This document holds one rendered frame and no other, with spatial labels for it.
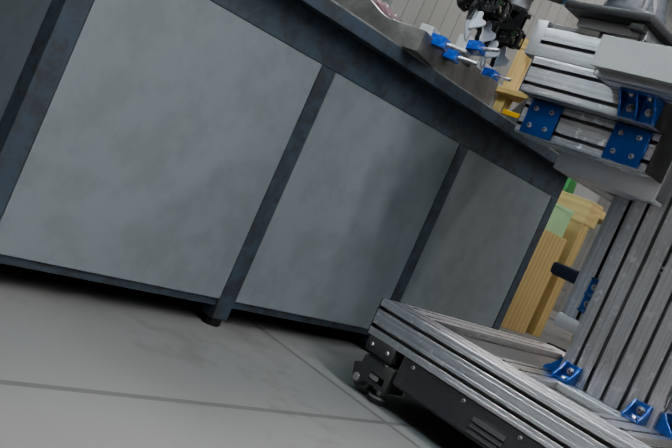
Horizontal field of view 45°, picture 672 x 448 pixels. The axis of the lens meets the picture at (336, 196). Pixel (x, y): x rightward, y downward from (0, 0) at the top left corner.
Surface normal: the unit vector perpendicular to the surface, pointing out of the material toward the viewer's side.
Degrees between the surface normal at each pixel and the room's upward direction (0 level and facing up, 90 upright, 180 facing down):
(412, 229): 90
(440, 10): 90
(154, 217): 90
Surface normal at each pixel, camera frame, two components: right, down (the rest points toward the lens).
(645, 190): -0.66, -0.26
